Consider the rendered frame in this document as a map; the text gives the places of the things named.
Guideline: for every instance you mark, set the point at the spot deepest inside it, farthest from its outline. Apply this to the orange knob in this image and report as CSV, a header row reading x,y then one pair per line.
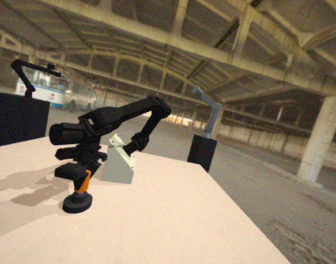
x,y
85,184

